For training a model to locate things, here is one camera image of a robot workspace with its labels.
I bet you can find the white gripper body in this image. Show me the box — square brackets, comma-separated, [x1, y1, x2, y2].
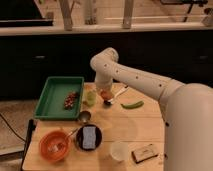
[95, 73, 113, 90]

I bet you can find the red apple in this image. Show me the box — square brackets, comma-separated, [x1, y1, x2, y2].
[100, 90, 114, 100]

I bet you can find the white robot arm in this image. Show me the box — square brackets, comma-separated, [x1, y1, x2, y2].
[90, 48, 213, 171]

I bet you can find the small green cup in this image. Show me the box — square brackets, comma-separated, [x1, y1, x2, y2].
[86, 90, 96, 107]

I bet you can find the clear plastic cup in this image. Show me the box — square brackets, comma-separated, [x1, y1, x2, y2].
[110, 141, 128, 162]

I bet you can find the brown grape bunch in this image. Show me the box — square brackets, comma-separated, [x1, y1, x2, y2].
[64, 92, 79, 109]

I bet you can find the metal spoon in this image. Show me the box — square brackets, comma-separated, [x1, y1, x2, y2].
[66, 111, 91, 139]

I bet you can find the green plastic tray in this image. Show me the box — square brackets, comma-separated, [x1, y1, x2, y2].
[34, 76, 84, 120]

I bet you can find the blue sponge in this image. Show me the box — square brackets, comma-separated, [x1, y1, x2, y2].
[82, 126, 96, 149]

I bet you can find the black bowl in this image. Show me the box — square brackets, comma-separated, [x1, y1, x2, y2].
[76, 124, 102, 151]

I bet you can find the orange plastic bowl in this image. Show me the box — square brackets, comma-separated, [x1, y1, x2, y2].
[39, 130, 71, 163]

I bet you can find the white handled brush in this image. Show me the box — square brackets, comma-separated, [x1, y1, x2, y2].
[104, 85, 129, 106]

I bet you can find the black floor cable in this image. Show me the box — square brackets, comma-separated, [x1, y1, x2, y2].
[0, 113, 27, 144]

